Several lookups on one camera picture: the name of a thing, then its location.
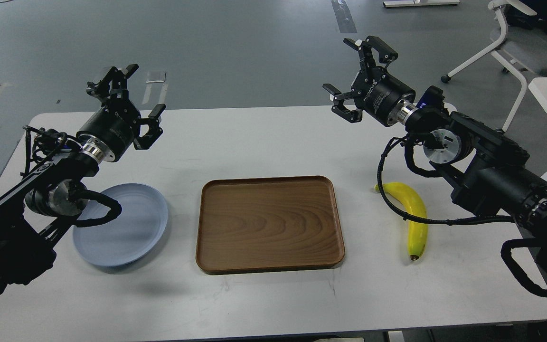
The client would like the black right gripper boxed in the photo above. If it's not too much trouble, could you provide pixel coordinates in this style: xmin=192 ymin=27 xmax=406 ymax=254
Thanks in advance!
xmin=322 ymin=36 xmax=416 ymax=126

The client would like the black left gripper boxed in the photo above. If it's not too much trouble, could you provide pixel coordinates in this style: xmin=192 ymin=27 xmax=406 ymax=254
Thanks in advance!
xmin=76 ymin=64 xmax=166 ymax=162

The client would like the light blue plate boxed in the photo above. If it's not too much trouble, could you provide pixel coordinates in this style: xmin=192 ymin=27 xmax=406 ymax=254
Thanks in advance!
xmin=72 ymin=183 xmax=169 ymax=267

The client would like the yellow banana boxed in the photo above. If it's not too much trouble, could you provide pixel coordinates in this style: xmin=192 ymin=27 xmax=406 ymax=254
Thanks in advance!
xmin=383 ymin=182 xmax=428 ymax=262

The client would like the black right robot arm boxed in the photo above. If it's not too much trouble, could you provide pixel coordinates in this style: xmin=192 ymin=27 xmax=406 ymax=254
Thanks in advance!
xmin=323 ymin=36 xmax=547 ymax=297

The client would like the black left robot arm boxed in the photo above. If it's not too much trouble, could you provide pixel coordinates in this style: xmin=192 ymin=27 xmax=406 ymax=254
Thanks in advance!
xmin=0 ymin=64 xmax=165 ymax=295

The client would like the white table base bar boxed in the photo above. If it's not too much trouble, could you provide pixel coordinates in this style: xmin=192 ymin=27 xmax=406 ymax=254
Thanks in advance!
xmin=382 ymin=0 xmax=461 ymax=9

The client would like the brown wooden tray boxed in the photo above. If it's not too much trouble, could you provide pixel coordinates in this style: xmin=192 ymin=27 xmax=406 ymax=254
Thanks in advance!
xmin=195 ymin=175 xmax=345 ymax=275

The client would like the white office chair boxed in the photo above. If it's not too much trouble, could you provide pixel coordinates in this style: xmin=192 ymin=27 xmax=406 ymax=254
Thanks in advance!
xmin=441 ymin=0 xmax=547 ymax=132

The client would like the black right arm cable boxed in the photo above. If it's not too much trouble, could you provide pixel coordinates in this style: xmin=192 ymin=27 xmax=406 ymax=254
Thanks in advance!
xmin=377 ymin=136 xmax=516 ymax=226

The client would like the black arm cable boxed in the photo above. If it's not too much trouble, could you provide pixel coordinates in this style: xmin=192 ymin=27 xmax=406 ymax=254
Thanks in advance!
xmin=377 ymin=136 xmax=516 ymax=226
xmin=72 ymin=190 xmax=123 ymax=228

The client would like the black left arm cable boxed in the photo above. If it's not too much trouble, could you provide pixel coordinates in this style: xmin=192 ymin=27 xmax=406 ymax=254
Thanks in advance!
xmin=72 ymin=190 xmax=123 ymax=228

